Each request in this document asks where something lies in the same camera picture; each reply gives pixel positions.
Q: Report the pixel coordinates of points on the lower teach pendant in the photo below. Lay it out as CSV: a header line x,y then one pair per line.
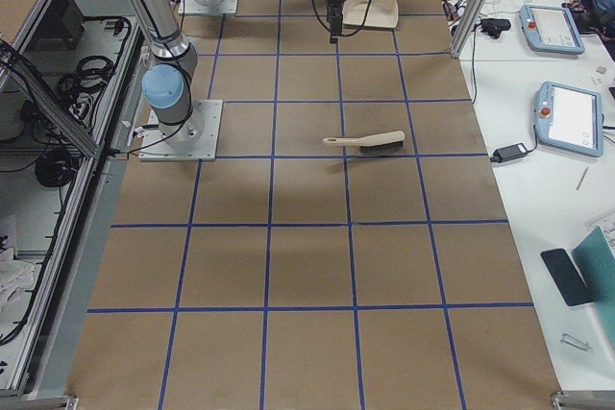
x,y
569,118

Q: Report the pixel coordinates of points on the green notebook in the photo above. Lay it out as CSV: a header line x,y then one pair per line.
x,y
595,260

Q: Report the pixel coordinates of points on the beige plastic dustpan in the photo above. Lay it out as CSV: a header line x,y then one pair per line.
x,y
379,14

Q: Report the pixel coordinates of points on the black webcam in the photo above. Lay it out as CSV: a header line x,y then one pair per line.
x,y
494,27

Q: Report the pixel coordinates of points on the teach pendant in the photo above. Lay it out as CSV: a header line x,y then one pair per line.
x,y
551,30
569,118

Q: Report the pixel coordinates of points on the black smartphone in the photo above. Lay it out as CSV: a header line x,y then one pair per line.
x,y
566,278

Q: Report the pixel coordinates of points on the upper teach pendant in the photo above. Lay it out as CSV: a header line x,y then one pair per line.
x,y
551,30

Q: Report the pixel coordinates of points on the grey pen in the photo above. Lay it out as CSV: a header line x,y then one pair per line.
x,y
582,178

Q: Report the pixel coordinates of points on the black power adapter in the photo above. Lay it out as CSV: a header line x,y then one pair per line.
x,y
509,153

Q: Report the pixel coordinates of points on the white cloth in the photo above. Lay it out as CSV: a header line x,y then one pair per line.
x,y
17,275

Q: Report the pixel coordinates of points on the beige hand brush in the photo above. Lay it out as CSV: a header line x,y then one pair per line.
x,y
370,144

